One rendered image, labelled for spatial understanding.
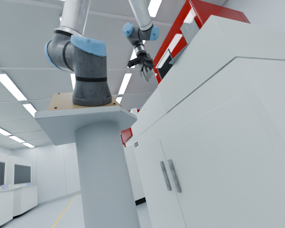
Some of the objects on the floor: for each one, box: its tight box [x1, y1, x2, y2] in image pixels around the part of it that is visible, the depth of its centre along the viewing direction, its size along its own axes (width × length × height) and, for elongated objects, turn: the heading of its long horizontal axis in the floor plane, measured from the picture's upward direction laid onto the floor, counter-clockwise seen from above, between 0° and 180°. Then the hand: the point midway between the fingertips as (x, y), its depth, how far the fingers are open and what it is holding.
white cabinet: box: [132, 58, 285, 228], centre depth 74 cm, size 64×96×82 cm, turn 163°
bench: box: [6, 156, 38, 221], centre depth 529 cm, size 108×180×200 cm, turn 163°
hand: (146, 79), depth 87 cm, fingers closed
